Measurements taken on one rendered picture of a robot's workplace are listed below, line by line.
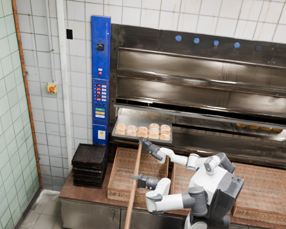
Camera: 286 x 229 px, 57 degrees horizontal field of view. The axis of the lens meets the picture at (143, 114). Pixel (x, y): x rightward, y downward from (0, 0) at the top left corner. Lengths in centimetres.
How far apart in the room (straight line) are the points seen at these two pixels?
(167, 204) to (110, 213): 116
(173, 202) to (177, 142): 117
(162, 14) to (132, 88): 71
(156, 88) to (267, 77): 97
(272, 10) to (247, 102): 79
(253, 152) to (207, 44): 122
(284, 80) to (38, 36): 216
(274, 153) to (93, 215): 191
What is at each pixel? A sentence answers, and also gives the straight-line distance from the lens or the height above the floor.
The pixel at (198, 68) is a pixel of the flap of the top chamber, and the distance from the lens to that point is 239.
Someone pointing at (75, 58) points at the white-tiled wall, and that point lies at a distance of 251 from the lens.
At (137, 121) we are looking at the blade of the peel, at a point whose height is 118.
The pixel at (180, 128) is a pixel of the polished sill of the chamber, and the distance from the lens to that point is 266.
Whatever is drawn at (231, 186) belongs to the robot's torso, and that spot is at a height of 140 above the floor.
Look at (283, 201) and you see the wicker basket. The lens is 314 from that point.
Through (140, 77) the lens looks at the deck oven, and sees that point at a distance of 243.
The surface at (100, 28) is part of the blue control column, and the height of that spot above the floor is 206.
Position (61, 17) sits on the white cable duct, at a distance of 243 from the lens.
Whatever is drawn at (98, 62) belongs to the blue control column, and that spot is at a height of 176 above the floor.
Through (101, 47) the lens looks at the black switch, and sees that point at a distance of 235.
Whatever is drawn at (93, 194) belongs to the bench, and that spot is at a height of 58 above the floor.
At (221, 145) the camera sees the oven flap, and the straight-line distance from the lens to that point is 282.
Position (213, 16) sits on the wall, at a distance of 229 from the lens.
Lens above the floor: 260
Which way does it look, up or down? 31 degrees down
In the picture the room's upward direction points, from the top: 6 degrees clockwise
